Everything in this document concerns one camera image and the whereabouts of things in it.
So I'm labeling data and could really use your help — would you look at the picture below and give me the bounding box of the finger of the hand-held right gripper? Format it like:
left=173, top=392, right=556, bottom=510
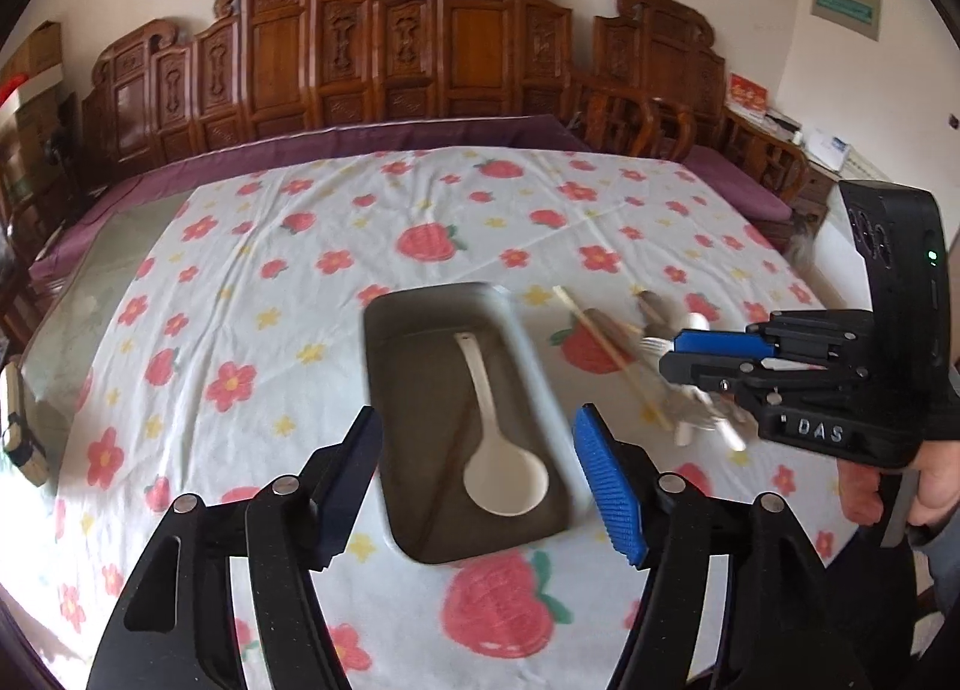
left=673, top=311, right=875, bottom=365
left=658, top=351, right=875, bottom=410

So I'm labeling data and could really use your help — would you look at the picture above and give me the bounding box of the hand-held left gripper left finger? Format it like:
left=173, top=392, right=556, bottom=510
left=86, top=405, right=385, bottom=690

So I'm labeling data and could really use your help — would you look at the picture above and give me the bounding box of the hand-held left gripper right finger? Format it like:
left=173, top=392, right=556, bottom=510
left=571, top=403, right=871, bottom=690

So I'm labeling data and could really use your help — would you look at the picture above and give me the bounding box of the white plastic spoon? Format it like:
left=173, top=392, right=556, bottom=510
left=677, top=313, right=747, bottom=452

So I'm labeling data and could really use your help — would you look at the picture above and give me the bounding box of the pale wooden chopstick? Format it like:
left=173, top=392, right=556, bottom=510
left=553, top=285, right=674, bottom=431
left=561, top=287, right=638, bottom=372

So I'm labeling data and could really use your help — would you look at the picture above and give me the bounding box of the white round rice ladle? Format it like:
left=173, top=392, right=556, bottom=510
left=454, top=332, right=550, bottom=517

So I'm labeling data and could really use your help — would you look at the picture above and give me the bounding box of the dark grey rectangular tray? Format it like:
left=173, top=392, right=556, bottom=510
left=362, top=283, right=577, bottom=565

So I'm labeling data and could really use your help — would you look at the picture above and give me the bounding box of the person's right hand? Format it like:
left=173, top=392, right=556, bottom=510
left=911, top=435, right=960, bottom=530

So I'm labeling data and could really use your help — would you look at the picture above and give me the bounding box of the white floral strawberry tablecloth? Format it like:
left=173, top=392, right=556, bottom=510
left=45, top=146, right=845, bottom=690

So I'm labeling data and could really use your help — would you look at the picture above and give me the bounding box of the wooden side table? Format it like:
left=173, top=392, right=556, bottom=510
left=795, top=165, right=839, bottom=230

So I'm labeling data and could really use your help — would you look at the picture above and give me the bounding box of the wooden armchair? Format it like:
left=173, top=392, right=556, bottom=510
left=649, top=97, right=700, bottom=162
left=568, top=79, right=655, bottom=155
left=716, top=112, right=812, bottom=207

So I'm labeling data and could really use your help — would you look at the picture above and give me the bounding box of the white and blue box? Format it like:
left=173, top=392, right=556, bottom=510
left=806, top=127, right=854, bottom=171

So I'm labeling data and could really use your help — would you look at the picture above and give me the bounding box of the red box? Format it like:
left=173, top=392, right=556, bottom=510
left=729, top=73, right=770, bottom=112

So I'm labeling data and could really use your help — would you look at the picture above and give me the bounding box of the carved wooden bench backrest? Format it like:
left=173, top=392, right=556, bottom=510
left=592, top=0, right=730, bottom=136
left=375, top=0, right=580, bottom=130
left=81, top=19, right=202, bottom=173
left=196, top=0, right=378, bottom=145

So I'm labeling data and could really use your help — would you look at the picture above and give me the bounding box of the white wall panel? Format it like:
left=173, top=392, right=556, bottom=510
left=844, top=156, right=895, bottom=182

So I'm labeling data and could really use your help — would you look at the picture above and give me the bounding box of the green wall sign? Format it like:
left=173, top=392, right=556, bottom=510
left=811, top=0, right=884, bottom=42

